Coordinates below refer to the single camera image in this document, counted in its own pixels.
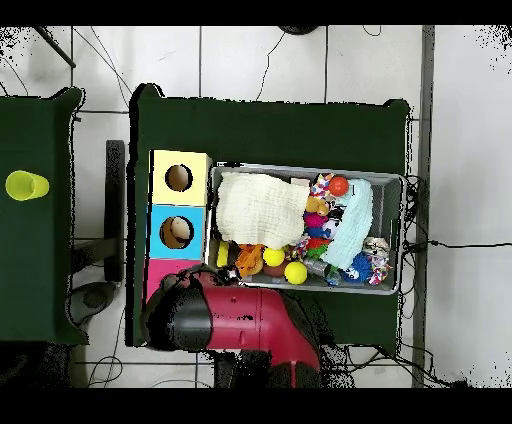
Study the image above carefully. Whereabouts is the cream waffle cloth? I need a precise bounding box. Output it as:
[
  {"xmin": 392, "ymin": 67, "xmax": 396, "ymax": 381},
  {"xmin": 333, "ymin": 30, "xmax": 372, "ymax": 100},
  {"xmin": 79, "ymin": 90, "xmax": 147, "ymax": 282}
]
[{"xmin": 215, "ymin": 171, "xmax": 311, "ymax": 249}]

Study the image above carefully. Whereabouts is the wooden box with three holes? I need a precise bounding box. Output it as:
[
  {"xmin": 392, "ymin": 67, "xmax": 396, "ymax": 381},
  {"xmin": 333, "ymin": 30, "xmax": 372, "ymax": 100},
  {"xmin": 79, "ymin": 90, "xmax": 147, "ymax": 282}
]
[{"xmin": 143, "ymin": 149, "xmax": 213, "ymax": 315}]

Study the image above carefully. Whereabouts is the shallow clear mesh bin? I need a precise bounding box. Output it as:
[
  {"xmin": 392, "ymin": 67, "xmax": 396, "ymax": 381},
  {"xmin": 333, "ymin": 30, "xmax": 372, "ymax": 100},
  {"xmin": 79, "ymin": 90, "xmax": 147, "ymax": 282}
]
[{"xmin": 206, "ymin": 162, "xmax": 405, "ymax": 296}]

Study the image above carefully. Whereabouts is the orange building block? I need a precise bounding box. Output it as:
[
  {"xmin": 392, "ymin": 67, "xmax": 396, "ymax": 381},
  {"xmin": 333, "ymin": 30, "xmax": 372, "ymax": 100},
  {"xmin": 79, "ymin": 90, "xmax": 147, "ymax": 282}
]
[{"xmin": 234, "ymin": 243, "xmax": 265, "ymax": 278}]

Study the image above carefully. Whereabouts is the yellow smiley ball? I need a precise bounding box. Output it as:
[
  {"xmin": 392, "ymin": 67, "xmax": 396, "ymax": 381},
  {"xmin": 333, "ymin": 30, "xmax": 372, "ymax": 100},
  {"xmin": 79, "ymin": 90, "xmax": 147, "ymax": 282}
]
[{"xmin": 263, "ymin": 247, "xmax": 287, "ymax": 269}]

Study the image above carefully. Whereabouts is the small yellow block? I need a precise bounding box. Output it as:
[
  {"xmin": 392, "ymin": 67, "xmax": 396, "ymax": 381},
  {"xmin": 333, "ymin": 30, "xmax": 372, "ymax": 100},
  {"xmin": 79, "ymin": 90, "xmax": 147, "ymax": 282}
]
[{"xmin": 215, "ymin": 240, "xmax": 231, "ymax": 269}]

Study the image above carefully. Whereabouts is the plain yellow ball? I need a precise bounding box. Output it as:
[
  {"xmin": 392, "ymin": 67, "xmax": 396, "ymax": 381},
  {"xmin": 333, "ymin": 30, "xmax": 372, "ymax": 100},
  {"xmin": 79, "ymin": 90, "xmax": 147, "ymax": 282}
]
[{"xmin": 283, "ymin": 261, "xmax": 309, "ymax": 286}]

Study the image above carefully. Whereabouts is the orange ball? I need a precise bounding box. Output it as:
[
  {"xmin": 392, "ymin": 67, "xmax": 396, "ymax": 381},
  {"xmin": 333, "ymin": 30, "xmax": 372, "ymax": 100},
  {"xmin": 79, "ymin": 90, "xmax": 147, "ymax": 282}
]
[{"xmin": 329, "ymin": 175, "xmax": 351, "ymax": 198}]

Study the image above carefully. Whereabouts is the light blue knitted cloth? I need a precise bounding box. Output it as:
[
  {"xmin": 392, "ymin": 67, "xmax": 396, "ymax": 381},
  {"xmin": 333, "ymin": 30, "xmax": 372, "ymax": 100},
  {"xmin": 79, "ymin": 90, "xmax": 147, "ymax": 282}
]
[{"xmin": 322, "ymin": 178, "xmax": 375, "ymax": 271}]

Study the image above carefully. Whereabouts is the small blue spiky ball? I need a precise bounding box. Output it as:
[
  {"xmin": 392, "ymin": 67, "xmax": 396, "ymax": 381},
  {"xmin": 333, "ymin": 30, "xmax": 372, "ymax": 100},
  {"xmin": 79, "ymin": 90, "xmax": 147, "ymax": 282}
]
[{"xmin": 345, "ymin": 257, "xmax": 373, "ymax": 286}]

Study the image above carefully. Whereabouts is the dark green table cloth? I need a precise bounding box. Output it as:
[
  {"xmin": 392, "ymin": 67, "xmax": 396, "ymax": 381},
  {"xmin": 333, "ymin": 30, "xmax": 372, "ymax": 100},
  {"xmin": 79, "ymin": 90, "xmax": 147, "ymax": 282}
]
[{"xmin": 127, "ymin": 83, "xmax": 413, "ymax": 349}]

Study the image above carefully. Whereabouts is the crushed printed can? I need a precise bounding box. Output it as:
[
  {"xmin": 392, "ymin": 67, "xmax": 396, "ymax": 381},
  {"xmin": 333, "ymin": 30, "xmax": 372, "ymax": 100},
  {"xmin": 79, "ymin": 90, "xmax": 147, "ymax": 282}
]
[{"xmin": 362, "ymin": 235, "xmax": 391, "ymax": 257}]

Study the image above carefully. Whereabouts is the black panel on stand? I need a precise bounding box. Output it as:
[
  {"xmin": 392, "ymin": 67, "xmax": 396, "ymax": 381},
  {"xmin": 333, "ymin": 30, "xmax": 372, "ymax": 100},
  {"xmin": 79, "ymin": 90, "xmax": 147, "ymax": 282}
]
[{"xmin": 70, "ymin": 139, "xmax": 128, "ymax": 317}]

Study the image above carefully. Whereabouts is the black round base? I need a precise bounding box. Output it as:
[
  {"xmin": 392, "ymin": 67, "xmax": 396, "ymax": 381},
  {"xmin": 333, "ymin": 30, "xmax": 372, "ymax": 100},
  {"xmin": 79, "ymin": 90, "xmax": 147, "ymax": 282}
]
[{"xmin": 277, "ymin": 25, "xmax": 321, "ymax": 37}]

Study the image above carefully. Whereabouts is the side table with green cloth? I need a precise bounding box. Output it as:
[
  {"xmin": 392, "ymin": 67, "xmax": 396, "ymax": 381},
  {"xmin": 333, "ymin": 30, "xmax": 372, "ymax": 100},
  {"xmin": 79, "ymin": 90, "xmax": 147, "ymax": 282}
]
[{"xmin": 0, "ymin": 87, "xmax": 88, "ymax": 345}]

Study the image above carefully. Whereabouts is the yellow-green plastic cup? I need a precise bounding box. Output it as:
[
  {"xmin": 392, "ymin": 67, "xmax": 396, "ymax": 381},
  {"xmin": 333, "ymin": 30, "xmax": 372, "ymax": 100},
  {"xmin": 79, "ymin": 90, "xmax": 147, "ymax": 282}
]
[{"xmin": 4, "ymin": 169, "xmax": 51, "ymax": 202}]

